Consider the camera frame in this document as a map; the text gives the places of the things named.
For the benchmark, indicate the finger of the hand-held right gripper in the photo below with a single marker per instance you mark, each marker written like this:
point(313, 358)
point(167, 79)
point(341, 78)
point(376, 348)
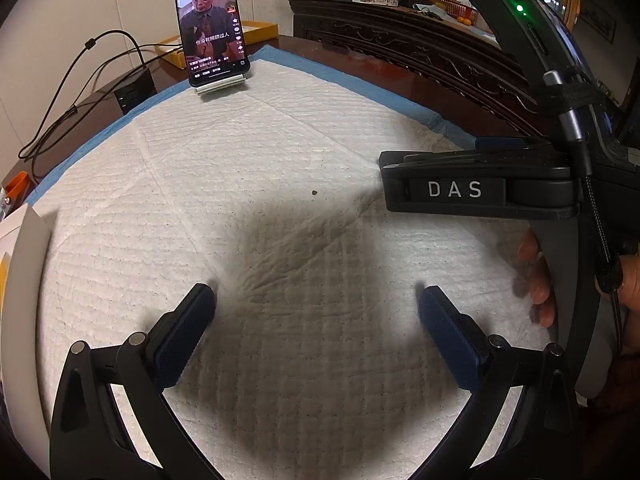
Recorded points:
point(495, 144)

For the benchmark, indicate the black power adapter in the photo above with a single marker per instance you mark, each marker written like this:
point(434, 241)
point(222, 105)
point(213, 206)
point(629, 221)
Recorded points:
point(135, 90)

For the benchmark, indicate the white phone stand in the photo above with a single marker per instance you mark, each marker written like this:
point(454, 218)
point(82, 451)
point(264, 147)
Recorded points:
point(220, 88)

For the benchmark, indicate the black smartphone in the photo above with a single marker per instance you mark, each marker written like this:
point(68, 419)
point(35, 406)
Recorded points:
point(210, 25)

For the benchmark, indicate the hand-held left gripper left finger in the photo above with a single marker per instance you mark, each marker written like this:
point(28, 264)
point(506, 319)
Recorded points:
point(180, 345)

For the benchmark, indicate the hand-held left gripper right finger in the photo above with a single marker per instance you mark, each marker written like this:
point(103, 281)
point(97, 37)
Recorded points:
point(445, 335)

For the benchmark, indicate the white quilted pad blue edge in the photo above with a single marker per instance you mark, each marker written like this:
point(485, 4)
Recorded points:
point(225, 185)

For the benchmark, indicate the person's right hand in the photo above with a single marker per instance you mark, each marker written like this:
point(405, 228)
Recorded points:
point(540, 290)

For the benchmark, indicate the white tray box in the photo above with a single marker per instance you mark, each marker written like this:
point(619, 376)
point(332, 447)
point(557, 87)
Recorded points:
point(25, 260)

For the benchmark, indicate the red basket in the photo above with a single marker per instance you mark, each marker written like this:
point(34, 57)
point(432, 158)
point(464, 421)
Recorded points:
point(457, 8)

